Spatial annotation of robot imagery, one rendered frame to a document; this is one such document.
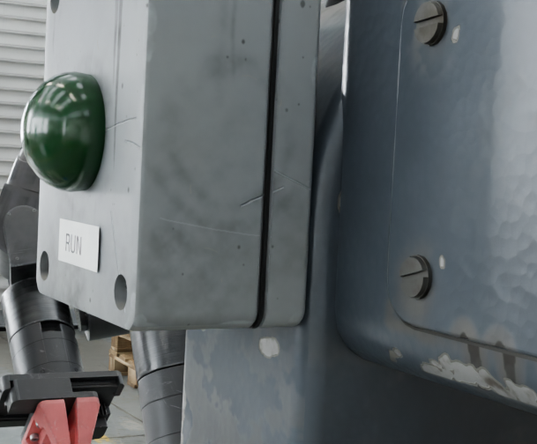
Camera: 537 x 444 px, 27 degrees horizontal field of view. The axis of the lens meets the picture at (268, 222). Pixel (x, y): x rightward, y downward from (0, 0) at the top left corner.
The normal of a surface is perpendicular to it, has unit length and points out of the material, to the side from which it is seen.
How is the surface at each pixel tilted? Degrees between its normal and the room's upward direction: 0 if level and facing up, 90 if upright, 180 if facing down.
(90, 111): 71
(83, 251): 90
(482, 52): 90
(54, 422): 66
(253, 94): 90
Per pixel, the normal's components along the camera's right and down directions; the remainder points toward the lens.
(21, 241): 0.20, -0.40
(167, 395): -0.33, -0.31
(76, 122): 0.11, -0.04
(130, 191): -0.88, -0.02
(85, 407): 0.45, -0.35
